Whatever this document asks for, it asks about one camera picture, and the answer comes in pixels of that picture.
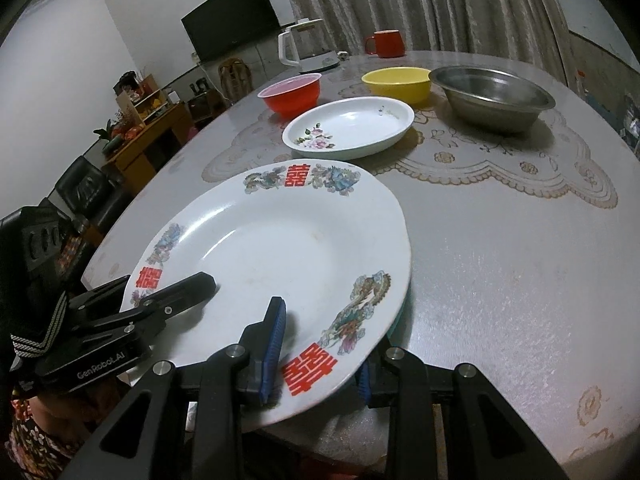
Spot large white double-happiness plate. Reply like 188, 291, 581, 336
122, 159, 411, 430

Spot white floral plate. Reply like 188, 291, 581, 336
282, 96, 416, 160

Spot stainless steel bowl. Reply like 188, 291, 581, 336
430, 65, 555, 133

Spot black leather sofa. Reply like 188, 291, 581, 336
42, 156, 134, 247

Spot wooden sideboard cabinet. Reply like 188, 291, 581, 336
102, 75, 195, 194

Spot red bowl pink inside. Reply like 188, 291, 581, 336
257, 73, 322, 119

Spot yellow plastic bowl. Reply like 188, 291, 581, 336
361, 66, 432, 106

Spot white electric kettle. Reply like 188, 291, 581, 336
278, 18, 341, 74

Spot red mug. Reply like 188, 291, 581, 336
364, 29, 406, 58

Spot beige patterned curtain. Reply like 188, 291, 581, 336
291, 0, 577, 89

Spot wooden chair by wall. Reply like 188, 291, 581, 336
218, 58, 254, 104

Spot black wall television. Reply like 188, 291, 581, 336
181, 0, 280, 62

